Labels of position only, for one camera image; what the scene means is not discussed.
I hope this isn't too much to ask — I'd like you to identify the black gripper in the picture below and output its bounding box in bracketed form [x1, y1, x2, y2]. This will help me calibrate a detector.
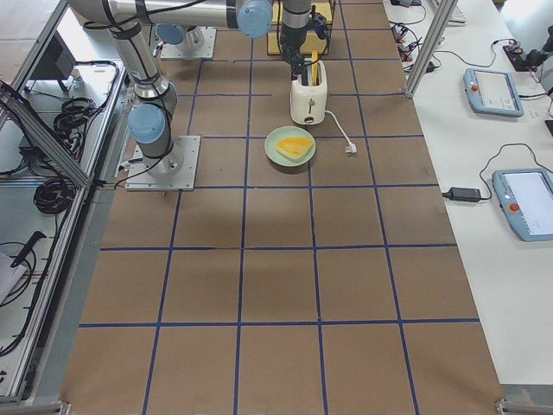
[279, 25, 308, 85]

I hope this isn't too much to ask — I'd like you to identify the white two-slot toaster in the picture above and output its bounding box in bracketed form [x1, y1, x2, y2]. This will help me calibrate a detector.
[290, 61, 327, 125]

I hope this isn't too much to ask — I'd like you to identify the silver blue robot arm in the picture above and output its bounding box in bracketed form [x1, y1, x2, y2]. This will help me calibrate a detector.
[156, 23, 204, 50]
[68, 1, 328, 104]

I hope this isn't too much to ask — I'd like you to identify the bread slice in toaster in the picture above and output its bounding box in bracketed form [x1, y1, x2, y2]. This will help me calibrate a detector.
[310, 49, 320, 86]

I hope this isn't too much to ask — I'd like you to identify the light green plate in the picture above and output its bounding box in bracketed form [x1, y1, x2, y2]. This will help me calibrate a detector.
[264, 126, 316, 167]

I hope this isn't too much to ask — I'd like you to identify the bread slice on plate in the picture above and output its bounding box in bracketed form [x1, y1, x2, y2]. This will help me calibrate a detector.
[276, 137, 314, 161]

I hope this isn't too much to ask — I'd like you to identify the far blue teach pendant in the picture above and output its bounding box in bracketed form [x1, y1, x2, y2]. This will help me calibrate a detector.
[463, 67, 524, 118]

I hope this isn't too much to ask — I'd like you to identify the blue teach pendant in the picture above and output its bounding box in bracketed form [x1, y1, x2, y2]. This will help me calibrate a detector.
[463, 67, 524, 118]
[493, 168, 553, 242]

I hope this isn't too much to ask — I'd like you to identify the black power adapter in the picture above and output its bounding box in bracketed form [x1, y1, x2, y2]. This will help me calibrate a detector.
[442, 187, 482, 203]

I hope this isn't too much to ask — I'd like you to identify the near blue teach pendant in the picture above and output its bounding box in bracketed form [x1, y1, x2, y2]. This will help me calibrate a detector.
[493, 168, 553, 242]

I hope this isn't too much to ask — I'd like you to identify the white toaster power cable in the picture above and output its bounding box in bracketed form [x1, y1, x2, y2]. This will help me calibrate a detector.
[323, 110, 358, 156]

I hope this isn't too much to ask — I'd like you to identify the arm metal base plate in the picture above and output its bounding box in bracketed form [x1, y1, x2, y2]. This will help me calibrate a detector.
[160, 27, 217, 61]
[124, 136, 201, 191]

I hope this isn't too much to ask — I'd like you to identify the aluminium frame post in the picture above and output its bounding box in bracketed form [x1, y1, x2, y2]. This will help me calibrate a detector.
[404, 0, 457, 99]

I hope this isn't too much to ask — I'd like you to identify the aluminium frame rail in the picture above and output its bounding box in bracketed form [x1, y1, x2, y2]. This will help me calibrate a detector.
[1, 80, 92, 188]

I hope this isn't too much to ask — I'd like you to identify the black coiled cable bundle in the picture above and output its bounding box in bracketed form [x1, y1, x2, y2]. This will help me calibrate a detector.
[33, 179, 73, 215]

